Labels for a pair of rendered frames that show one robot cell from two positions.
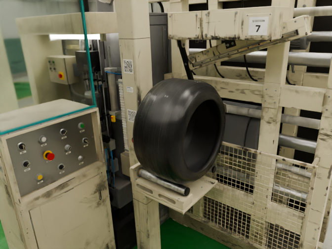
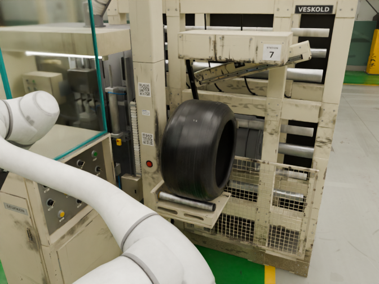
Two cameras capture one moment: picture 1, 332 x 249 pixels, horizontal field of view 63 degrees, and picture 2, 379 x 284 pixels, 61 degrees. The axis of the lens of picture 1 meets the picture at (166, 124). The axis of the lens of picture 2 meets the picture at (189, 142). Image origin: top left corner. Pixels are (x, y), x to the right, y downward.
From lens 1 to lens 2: 53 cm
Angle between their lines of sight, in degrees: 15
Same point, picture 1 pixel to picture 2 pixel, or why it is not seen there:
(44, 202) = (69, 240)
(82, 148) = not seen: hidden behind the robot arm
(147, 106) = (177, 132)
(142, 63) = (159, 86)
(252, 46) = (261, 66)
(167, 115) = (201, 139)
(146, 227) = not seen: hidden behind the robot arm
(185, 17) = (197, 39)
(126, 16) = (144, 40)
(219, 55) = (228, 74)
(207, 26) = (221, 49)
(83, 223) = (101, 255)
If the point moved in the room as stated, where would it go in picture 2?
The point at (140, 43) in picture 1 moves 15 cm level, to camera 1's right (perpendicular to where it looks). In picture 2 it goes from (157, 66) to (185, 65)
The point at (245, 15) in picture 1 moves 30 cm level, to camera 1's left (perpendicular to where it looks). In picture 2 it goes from (259, 41) to (204, 44)
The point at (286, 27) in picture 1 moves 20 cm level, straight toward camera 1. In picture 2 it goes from (292, 52) to (299, 57)
